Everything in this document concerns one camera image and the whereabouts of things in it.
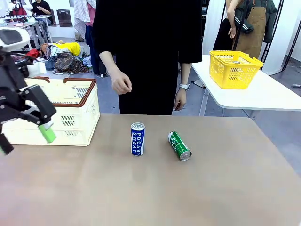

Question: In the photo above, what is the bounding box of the figure in brown apron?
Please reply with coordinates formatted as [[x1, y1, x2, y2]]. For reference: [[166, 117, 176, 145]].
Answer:
[[213, 0, 277, 61]]

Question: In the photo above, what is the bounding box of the red cloth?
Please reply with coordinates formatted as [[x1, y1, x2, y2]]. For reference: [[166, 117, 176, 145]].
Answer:
[[25, 48, 40, 60]]

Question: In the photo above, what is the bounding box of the dark brown wall panel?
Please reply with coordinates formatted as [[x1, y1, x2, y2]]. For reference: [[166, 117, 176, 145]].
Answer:
[[56, 9, 73, 28]]

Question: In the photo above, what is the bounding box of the person's right forearm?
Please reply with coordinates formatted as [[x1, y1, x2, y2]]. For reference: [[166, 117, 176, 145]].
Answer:
[[98, 51, 123, 77]]

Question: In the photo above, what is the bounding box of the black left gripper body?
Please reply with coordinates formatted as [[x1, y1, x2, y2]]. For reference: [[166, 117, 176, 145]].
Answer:
[[0, 50, 31, 125]]

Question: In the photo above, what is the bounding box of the dark storage shelf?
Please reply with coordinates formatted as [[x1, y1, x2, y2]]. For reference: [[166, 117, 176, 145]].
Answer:
[[201, 0, 210, 51]]

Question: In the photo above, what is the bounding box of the person's left forearm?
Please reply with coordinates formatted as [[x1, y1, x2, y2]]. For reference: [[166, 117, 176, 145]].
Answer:
[[179, 62, 192, 85]]

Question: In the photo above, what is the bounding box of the seated person in black shirt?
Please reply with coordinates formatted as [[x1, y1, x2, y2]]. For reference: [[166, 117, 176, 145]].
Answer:
[[32, 0, 52, 16]]

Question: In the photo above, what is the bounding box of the white side table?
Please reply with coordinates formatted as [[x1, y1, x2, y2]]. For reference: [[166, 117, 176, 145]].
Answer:
[[191, 55, 301, 121]]

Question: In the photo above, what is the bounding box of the black slanted stand pole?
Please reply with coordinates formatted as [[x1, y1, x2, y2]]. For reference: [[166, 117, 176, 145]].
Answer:
[[281, 0, 301, 71]]

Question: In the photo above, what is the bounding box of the person in pink top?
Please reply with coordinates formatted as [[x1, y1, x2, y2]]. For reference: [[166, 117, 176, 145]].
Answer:
[[73, 0, 108, 76]]

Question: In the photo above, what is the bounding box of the person's right hand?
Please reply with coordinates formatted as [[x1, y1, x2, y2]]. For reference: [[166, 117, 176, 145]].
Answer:
[[111, 70, 133, 95]]

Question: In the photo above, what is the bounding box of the cream folding shopping basket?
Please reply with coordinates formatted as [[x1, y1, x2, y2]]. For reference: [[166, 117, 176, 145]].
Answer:
[[2, 76, 101, 147]]

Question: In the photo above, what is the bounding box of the person in black clothing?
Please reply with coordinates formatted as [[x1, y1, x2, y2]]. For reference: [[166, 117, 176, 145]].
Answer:
[[91, 0, 203, 116]]

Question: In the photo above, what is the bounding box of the black truss stand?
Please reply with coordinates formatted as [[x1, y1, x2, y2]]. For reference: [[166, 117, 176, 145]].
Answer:
[[260, 0, 284, 63]]

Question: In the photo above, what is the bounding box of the multicoloured cloth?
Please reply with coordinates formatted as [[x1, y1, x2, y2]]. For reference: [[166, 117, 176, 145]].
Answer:
[[39, 43, 57, 61]]

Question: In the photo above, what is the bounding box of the background person in red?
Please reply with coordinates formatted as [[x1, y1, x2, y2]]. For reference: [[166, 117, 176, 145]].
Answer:
[[13, 0, 28, 16]]

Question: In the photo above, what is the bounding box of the brown striped cloth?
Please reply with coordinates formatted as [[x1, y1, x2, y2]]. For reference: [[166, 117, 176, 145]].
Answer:
[[53, 52, 92, 75]]

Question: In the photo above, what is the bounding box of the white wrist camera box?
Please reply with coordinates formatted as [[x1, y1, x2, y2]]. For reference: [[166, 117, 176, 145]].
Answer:
[[0, 28, 31, 52]]

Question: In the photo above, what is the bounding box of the yellow plastic basket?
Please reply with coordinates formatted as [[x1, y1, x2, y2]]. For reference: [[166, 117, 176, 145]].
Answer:
[[209, 50, 264, 90]]

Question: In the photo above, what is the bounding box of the person's left hand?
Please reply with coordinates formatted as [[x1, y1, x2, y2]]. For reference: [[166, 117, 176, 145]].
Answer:
[[173, 89, 187, 112]]

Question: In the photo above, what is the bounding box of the yellow cloth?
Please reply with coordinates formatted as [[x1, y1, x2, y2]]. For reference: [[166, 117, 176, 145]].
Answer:
[[52, 42, 82, 57]]

